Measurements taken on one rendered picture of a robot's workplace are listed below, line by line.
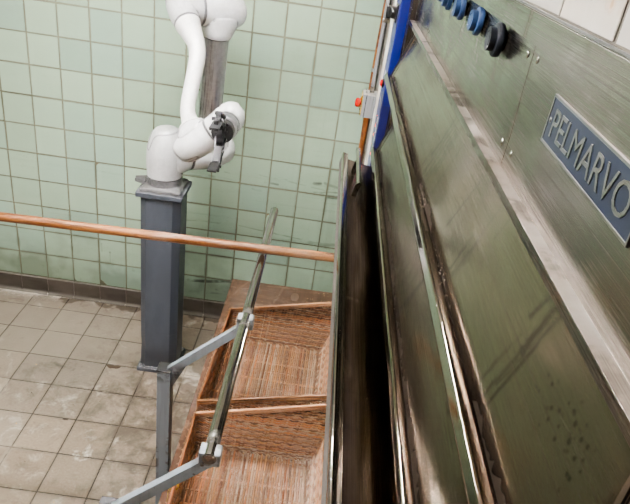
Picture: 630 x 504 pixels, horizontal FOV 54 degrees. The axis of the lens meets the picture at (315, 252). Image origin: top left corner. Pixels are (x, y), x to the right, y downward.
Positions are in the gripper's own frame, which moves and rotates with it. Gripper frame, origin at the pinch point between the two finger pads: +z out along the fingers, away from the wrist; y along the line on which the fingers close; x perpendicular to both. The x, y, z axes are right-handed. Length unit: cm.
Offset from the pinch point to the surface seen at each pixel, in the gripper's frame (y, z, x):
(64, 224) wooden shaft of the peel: 29, 8, 44
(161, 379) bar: 56, 43, 4
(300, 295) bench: 90, -64, -35
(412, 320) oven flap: -3, 84, -53
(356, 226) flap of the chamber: 8, 25, -45
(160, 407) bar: 67, 43, 5
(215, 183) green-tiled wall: 64, -120, 17
